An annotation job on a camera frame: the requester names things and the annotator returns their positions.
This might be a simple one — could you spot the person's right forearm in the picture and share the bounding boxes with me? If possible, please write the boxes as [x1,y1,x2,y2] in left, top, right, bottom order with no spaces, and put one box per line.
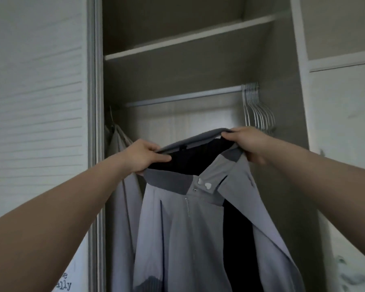
[262,140,365,268]

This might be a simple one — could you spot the closet rod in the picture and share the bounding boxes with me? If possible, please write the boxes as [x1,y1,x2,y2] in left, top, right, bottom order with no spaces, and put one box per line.
[122,85,244,109]

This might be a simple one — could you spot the person's right hand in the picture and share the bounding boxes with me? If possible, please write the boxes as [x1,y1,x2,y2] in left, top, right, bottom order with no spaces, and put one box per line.
[221,126,276,167]

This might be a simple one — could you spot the person's left hand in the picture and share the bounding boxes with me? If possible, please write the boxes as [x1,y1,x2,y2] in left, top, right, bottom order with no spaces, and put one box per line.
[117,139,173,178]

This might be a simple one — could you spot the beige jacket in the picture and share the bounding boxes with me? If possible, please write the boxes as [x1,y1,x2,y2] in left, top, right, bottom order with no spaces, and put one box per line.
[105,123,146,292]

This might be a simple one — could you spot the person's left forearm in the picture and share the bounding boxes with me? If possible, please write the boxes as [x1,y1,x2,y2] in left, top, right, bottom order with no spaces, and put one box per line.
[0,156,135,292]

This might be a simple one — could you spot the white door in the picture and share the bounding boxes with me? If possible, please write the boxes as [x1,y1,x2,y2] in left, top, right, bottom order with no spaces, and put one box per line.
[307,50,365,292]

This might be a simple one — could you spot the grey two-tone jacket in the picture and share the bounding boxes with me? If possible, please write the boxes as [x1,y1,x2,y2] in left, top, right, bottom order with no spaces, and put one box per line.
[133,127,306,292]

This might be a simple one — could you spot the bunch of white hangers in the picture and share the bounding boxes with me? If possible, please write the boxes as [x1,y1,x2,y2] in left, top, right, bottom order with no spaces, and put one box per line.
[240,82,277,135]

